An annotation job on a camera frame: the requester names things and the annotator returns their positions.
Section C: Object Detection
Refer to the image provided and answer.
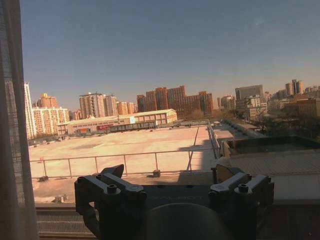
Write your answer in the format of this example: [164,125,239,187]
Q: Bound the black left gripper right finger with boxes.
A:
[208,163,275,201]

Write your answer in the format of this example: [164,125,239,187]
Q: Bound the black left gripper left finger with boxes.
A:
[74,164,148,201]

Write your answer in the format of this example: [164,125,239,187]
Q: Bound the metal rooftop railing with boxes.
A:
[29,119,221,180]

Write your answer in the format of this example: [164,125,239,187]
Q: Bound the grey corrugated roof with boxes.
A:
[211,149,320,201]

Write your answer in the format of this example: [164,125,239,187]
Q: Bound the dark rooftop parapet structure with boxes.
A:
[219,135,320,158]

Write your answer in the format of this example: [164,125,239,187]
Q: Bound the long low warehouse building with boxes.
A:
[57,108,178,136]

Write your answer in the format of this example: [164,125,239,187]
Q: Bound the small orange apartment buildings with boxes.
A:
[117,101,138,116]

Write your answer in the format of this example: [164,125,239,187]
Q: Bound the white mid-rise building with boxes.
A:
[235,94,268,119]

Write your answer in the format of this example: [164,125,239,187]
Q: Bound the tan twin apartment towers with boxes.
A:
[79,92,119,119]

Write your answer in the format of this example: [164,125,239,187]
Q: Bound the grey office building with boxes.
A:
[235,84,265,101]

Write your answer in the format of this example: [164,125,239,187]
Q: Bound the orange-white apartment block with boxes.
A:
[32,106,71,137]

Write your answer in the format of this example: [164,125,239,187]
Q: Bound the brown low building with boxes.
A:
[284,97,320,118]

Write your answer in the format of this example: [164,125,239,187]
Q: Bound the red-brown high-rise block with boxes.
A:
[136,85,214,116]

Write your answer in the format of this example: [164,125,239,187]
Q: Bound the orange building with yellow top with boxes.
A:
[36,93,60,109]

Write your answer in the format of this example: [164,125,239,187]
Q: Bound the tall paired towers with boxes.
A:
[285,79,305,97]

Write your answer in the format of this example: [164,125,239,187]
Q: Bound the white slim high-rise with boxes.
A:
[23,81,38,140]

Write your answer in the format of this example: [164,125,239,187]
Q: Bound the sheer white curtain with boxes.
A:
[0,0,40,240]

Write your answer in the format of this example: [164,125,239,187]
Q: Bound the window frame track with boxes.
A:
[34,201,101,240]

